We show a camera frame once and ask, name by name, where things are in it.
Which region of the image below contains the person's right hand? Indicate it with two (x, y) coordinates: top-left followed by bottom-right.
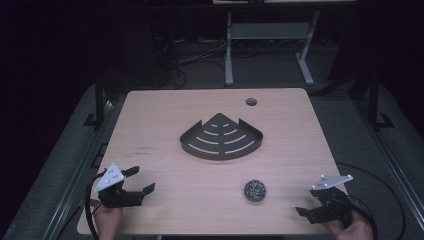
(324, 210), (375, 240)

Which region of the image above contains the person's left hand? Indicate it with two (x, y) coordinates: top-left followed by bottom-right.
(93, 205), (124, 240)

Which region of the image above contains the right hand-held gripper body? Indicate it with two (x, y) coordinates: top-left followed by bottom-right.
(309, 173), (355, 228)

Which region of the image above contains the bundle of floor cables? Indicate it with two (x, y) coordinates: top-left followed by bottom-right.
(154, 35), (228, 90)

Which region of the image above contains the black metal corner shelf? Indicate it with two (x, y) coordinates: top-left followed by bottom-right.
(179, 112), (264, 162)

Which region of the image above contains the aluminium frame rail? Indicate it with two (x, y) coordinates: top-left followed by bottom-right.
(40, 99), (116, 240)
(352, 99), (424, 225)

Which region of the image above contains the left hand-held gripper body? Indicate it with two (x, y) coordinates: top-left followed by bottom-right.
(93, 162), (146, 209)

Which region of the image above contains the white metal frame stand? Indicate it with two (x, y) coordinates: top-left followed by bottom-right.
(212, 0), (358, 87)

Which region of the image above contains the black upright post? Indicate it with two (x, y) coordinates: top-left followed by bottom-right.
(94, 71), (105, 125)

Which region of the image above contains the black speckled ball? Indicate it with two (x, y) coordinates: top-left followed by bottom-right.
(243, 179), (267, 203)

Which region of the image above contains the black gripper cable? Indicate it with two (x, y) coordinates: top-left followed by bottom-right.
(84, 170), (108, 240)
(333, 161), (407, 240)

